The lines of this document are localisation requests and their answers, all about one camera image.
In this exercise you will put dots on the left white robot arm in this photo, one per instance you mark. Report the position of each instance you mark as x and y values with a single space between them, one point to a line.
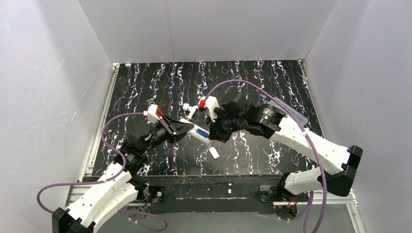
120 184

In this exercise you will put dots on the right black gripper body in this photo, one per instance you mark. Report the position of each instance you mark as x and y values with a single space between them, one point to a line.
219 125

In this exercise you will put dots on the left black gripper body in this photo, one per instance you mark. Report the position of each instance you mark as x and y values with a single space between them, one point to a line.
170 126

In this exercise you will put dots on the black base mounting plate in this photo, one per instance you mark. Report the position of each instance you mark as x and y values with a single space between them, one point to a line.
208 206

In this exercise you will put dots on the white remote control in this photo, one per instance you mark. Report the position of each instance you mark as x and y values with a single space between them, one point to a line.
192 132

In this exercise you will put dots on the white battery cover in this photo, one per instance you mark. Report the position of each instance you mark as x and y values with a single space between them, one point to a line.
215 155

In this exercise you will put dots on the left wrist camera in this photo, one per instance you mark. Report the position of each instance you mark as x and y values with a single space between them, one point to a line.
153 114

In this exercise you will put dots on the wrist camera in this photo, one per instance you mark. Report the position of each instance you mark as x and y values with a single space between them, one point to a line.
153 114
209 104

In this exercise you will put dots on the blue battery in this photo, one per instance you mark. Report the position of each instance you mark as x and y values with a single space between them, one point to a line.
205 133

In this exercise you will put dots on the white plastic faucet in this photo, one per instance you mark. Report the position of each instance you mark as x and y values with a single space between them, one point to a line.
190 110

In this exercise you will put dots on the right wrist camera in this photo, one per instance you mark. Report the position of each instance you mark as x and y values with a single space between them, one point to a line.
209 104

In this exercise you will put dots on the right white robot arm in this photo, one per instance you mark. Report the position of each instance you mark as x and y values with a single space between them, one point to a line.
339 163

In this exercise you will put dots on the clear plastic screw box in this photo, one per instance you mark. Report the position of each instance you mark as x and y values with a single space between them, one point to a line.
281 105

